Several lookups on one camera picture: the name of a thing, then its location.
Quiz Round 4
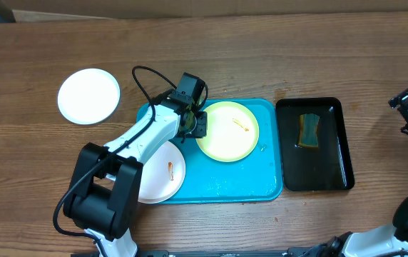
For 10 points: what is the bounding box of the yellow-green rimmed plate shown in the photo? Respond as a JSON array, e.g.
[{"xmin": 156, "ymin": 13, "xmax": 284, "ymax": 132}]
[{"xmin": 196, "ymin": 101, "xmax": 260, "ymax": 162}]

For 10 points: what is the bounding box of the white round plate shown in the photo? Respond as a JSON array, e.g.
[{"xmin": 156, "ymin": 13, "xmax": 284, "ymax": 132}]
[{"xmin": 57, "ymin": 69, "xmax": 121, "ymax": 125}]

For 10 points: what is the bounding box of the green yellow sponge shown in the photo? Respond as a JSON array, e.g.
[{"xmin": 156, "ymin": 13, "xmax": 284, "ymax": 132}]
[{"xmin": 297, "ymin": 114, "xmax": 320, "ymax": 148}]

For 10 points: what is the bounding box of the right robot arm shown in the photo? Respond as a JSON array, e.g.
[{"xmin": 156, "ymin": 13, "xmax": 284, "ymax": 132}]
[{"xmin": 300, "ymin": 89, "xmax": 408, "ymax": 257}]

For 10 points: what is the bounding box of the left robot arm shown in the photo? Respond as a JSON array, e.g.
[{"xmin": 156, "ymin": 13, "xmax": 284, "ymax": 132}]
[{"xmin": 53, "ymin": 73, "xmax": 208, "ymax": 256}]

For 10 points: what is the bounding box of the blue plastic tray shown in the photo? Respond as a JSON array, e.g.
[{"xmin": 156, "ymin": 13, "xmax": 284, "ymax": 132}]
[{"xmin": 135, "ymin": 98, "xmax": 284, "ymax": 205}]

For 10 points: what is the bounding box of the black rectangular water tray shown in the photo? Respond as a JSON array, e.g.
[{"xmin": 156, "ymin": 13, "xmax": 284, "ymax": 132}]
[{"xmin": 275, "ymin": 97, "xmax": 355, "ymax": 191}]

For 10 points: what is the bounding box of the white plate with red stain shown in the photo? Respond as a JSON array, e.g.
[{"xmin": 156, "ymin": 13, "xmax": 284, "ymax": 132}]
[{"xmin": 138, "ymin": 141, "xmax": 186, "ymax": 204}]

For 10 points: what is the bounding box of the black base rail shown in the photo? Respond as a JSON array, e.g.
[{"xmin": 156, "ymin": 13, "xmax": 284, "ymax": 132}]
[{"xmin": 71, "ymin": 246, "xmax": 333, "ymax": 257}]

